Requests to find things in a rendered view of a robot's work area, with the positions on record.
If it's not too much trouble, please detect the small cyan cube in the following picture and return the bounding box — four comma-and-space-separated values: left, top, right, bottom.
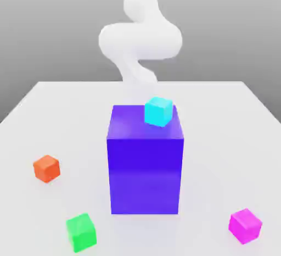
144, 96, 174, 128

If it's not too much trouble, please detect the small orange cube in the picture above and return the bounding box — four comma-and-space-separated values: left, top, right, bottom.
32, 154, 61, 183

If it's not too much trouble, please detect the small green cube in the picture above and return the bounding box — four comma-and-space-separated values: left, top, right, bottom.
65, 212, 98, 254

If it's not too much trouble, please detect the small magenta cube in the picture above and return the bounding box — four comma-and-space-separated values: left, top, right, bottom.
228, 208, 263, 245

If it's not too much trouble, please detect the large purple box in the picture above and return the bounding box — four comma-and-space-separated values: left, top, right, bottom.
106, 104, 184, 215

